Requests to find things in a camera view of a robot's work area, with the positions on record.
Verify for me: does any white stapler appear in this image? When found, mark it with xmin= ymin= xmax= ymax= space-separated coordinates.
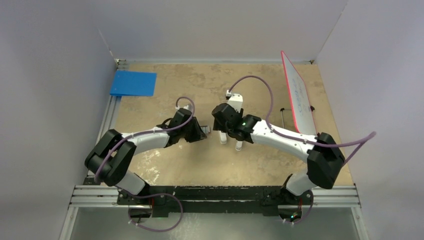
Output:
xmin=219 ymin=131 xmax=227 ymax=145

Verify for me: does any small white staple remover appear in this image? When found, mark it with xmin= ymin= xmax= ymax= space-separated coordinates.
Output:
xmin=235 ymin=141 xmax=243 ymax=151

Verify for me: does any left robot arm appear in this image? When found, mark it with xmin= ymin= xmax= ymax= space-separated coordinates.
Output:
xmin=84 ymin=108 xmax=207 ymax=205

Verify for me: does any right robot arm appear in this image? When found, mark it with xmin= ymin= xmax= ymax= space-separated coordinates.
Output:
xmin=211 ymin=103 xmax=345 ymax=204

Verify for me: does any red framed whiteboard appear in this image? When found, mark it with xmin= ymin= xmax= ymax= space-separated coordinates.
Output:
xmin=280 ymin=51 xmax=318 ymax=135

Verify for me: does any blue plastic board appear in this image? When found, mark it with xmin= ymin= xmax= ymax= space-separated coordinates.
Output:
xmin=109 ymin=70 xmax=157 ymax=97

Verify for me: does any whiteboard metal stand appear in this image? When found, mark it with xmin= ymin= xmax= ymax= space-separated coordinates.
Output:
xmin=279 ymin=105 xmax=317 ymax=135

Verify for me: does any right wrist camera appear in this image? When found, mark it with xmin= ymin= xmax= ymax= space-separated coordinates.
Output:
xmin=225 ymin=90 xmax=243 ymax=113

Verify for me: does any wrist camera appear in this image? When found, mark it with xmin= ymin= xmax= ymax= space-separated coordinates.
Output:
xmin=225 ymin=90 xmax=243 ymax=113
xmin=175 ymin=103 xmax=194 ymax=115

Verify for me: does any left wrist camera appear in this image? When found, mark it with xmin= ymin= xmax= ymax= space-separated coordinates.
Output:
xmin=175 ymin=103 xmax=194 ymax=115

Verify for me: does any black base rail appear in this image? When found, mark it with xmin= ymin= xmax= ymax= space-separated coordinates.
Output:
xmin=117 ymin=185 xmax=313 ymax=219

